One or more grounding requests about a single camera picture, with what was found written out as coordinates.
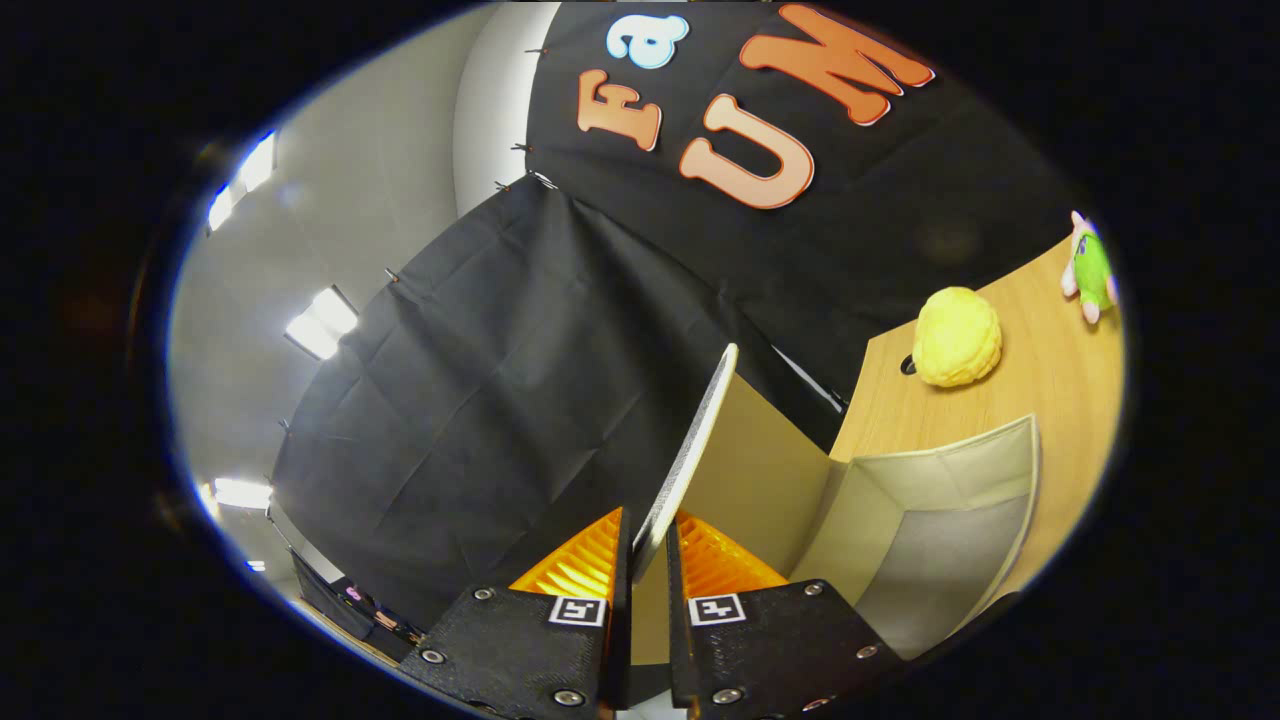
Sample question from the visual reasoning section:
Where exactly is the green and pink plush toy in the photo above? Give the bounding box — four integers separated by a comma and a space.
1060, 210, 1119, 326

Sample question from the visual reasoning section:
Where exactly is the dark cluttered furniture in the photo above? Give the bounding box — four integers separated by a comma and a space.
288, 548, 426, 663

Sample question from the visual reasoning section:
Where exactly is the narrow ceiling light panel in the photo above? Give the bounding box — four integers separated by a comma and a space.
198, 477, 274, 512
284, 285, 360, 362

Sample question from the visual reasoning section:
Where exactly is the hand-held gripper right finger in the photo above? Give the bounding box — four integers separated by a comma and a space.
664, 508, 906, 720

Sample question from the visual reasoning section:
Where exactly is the large ceiling light panel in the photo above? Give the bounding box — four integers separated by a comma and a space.
205, 130, 278, 233

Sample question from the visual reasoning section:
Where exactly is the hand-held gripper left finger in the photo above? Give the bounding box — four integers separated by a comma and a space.
398, 505, 635, 720

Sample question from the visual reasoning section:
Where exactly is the beige fabric storage box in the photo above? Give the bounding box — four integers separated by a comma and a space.
628, 343, 1043, 669

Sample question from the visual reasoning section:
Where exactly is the black backdrop cloth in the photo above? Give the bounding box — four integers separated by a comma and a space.
270, 0, 1086, 636

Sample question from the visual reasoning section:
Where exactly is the yellow plush ball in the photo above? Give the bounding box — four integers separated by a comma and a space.
912, 287, 1003, 389

